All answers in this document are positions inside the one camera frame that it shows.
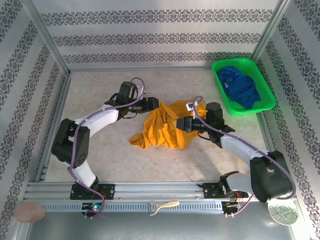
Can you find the orange t-shirt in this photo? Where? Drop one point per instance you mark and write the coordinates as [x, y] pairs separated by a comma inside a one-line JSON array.
[[160, 130]]

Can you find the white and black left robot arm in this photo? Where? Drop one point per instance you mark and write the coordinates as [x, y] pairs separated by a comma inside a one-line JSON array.
[[100, 120]]

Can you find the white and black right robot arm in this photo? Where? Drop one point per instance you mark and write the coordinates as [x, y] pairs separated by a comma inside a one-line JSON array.
[[240, 145]]

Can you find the blue cloth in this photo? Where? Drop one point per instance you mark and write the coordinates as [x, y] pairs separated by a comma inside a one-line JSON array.
[[242, 87]]

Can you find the green plastic mesh basket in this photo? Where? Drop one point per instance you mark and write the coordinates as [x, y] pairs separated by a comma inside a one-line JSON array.
[[262, 80]]

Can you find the small circuit board green light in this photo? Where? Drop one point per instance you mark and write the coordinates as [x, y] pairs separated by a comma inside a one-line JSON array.
[[93, 207]]

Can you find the green patterned round disc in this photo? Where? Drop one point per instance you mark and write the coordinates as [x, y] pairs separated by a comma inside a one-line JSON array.
[[285, 216]]

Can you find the pink round disc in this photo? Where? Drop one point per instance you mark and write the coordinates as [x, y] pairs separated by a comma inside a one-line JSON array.
[[30, 212]]

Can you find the long aluminium base rail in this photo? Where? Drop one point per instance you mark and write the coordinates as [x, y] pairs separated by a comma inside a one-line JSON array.
[[155, 190]]

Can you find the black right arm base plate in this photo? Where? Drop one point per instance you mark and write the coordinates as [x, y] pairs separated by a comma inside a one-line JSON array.
[[210, 191]]

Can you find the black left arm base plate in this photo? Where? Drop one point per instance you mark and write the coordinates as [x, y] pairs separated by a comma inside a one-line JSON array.
[[108, 191]]

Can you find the aluminium frame post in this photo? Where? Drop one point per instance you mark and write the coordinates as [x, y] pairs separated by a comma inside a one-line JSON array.
[[45, 32], [268, 27]]

